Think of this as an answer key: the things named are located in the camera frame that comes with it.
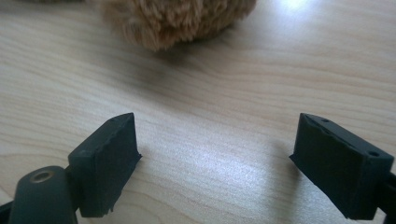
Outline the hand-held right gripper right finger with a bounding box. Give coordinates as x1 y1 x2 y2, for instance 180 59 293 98
289 112 395 220

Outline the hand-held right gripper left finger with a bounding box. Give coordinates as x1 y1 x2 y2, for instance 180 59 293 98
67 112 143 218

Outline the brown plush teddy bear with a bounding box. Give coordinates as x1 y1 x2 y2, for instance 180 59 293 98
99 0 258 52

